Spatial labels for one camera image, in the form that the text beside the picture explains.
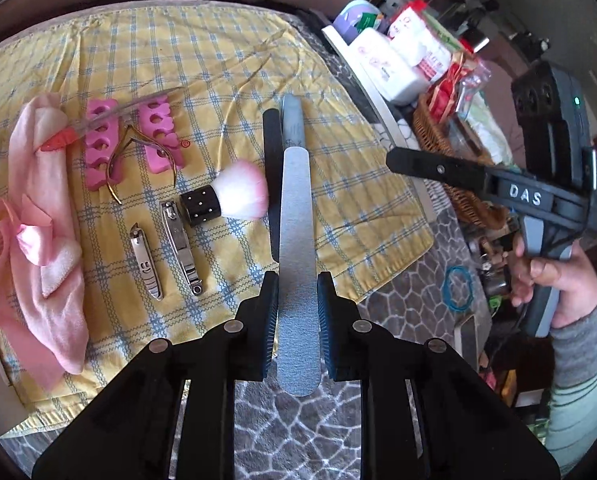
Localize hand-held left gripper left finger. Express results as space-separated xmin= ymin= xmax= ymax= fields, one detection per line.
xmin=31 ymin=270 xmax=279 ymax=480

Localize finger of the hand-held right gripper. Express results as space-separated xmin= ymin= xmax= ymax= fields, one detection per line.
xmin=386 ymin=147 xmax=489 ymax=192

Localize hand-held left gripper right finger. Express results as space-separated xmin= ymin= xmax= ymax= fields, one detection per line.
xmin=317 ymin=271 xmax=562 ymax=480

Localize large grey nail file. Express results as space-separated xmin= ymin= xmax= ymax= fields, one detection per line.
xmin=277 ymin=146 xmax=320 ymax=397

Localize pink foam toe separator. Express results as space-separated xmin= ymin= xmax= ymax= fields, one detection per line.
xmin=84 ymin=99 xmax=133 ymax=192
xmin=138 ymin=101 xmax=185 ymax=172

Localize person's right forearm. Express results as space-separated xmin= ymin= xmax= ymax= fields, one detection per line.
xmin=546 ymin=295 xmax=597 ymax=471

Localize person's right hand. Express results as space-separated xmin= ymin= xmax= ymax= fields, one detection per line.
xmin=509 ymin=235 xmax=597 ymax=328

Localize wicker basket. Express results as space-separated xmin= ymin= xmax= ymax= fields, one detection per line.
xmin=413 ymin=92 xmax=509 ymax=228

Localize grey patterned table cover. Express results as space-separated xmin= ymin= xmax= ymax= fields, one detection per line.
xmin=0 ymin=10 xmax=494 ymax=480

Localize white wipes pack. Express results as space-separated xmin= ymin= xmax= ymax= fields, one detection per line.
xmin=349 ymin=27 xmax=429 ymax=103

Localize large metal nail clipper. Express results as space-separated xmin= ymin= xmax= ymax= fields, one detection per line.
xmin=161 ymin=200 xmax=204 ymax=296

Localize blue rubber band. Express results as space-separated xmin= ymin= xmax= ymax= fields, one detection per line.
xmin=443 ymin=266 xmax=475 ymax=310

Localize white and red pack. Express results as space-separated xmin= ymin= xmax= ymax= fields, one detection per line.
xmin=389 ymin=2 xmax=452 ymax=81

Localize small metal nail clipper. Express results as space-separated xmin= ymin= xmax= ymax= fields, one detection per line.
xmin=130 ymin=224 xmax=164 ymax=301

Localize small grey nail file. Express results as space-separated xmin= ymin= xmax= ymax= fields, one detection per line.
xmin=280 ymin=94 xmax=308 ymax=150

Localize black nail file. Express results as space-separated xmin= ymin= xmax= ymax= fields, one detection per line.
xmin=262 ymin=109 xmax=284 ymax=263

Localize purple container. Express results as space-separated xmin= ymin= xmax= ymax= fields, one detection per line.
xmin=335 ymin=0 xmax=379 ymax=43

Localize metal cuticle nipper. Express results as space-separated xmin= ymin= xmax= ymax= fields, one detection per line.
xmin=107 ymin=121 xmax=179 ymax=206

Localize yellow plaid cloth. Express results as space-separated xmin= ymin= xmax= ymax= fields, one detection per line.
xmin=0 ymin=5 xmax=435 ymax=433

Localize pink towel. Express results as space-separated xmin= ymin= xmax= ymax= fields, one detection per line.
xmin=0 ymin=94 xmax=90 ymax=391

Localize pink brush with black handle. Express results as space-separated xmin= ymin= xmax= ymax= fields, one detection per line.
xmin=179 ymin=160 xmax=269 ymax=227

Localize clear stick with red handle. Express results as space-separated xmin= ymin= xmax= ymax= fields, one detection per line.
xmin=39 ymin=87 xmax=184 ymax=152

